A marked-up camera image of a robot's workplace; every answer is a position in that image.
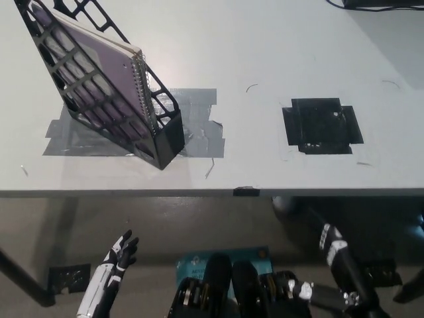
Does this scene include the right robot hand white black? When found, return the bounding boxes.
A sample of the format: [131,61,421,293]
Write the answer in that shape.
[306,205,349,269]

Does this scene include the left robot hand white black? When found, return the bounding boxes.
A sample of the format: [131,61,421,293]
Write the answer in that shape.
[76,230,140,318]

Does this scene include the purple spiral notebook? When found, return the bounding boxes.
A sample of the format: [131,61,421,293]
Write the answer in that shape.
[28,0,159,142]

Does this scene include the black floor tape patch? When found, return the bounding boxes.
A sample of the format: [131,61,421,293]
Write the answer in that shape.
[360,258,403,288]
[48,263,92,295]

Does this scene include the teal cardboard router box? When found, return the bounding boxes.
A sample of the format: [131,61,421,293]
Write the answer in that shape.
[175,245,276,299]

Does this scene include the black chair leg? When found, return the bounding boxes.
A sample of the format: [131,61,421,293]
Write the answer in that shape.
[392,271,424,304]

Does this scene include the black metal table leg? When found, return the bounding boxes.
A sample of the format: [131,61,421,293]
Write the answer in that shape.
[0,246,57,307]

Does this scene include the small black tape strip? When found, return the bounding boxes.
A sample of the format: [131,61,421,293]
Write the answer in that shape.
[233,185,261,197]

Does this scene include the black tape square patch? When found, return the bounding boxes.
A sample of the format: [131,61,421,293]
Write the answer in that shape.
[281,97,365,156]

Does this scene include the black lattice magazine file holder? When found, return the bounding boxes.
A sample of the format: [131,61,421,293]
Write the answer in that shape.
[13,0,186,172]

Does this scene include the grey duct tape patch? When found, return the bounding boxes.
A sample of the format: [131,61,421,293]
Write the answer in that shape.
[42,87,227,158]

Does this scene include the black cable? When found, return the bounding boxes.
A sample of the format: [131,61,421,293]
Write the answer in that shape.
[326,0,424,14]

